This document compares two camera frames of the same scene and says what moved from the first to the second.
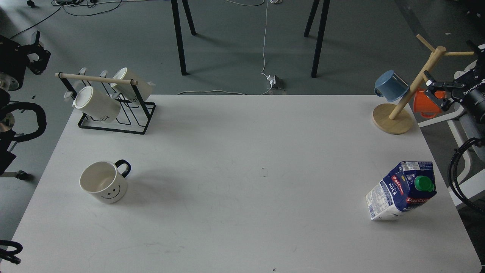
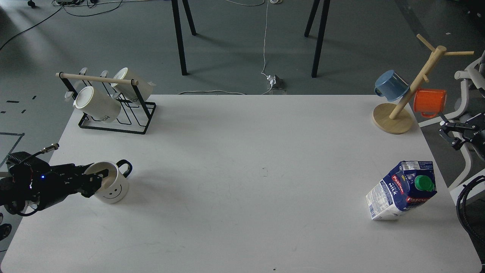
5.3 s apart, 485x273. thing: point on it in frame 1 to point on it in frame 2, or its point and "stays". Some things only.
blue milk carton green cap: x=410 y=184 stays
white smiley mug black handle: x=104 y=181 stays
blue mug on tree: x=389 y=84 stays
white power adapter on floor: x=276 y=81 stays
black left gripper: x=14 y=59 to x=41 y=184
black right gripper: x=469 y=90 to x=476 y=134
